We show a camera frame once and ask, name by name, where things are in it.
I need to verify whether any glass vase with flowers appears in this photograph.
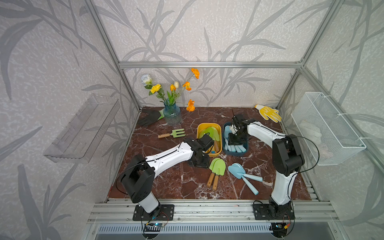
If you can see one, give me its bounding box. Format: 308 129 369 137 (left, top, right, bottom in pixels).
141 68 200 127

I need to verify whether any white wire mesh basket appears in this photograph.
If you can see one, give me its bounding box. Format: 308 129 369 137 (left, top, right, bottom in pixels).
291 92 366 166

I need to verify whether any yellow storage box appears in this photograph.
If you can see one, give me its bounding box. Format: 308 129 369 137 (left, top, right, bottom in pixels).
197 123 223 158

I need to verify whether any yellow white garden glove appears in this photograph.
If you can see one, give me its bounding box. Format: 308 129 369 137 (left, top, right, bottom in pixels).
255 105 282 123

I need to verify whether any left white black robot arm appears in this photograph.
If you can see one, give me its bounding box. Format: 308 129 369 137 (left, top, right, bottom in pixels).
118 134 214 216

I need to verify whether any dark teal storage box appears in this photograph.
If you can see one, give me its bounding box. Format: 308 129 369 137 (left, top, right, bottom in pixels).
222 122 249 157

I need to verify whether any black garden glove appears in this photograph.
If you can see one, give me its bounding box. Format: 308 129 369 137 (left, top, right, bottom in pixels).
138 109 164 127

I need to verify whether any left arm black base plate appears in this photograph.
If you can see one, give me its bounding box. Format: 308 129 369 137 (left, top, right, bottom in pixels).
133 205 175 222

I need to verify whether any green garden fork wooden handle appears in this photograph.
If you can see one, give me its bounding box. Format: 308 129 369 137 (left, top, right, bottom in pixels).
158 129 186 139

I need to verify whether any aluminium front rail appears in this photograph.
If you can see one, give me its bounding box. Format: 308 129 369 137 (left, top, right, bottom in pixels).
87 199 340 224

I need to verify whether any clear plastic wall shelf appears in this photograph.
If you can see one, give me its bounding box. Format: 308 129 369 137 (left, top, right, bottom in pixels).
44 94 121 164

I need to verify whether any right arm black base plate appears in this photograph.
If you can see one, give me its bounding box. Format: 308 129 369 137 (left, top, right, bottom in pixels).
252 200 296 221

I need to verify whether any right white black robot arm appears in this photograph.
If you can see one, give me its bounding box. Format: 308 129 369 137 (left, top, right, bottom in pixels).
229 114 305 207

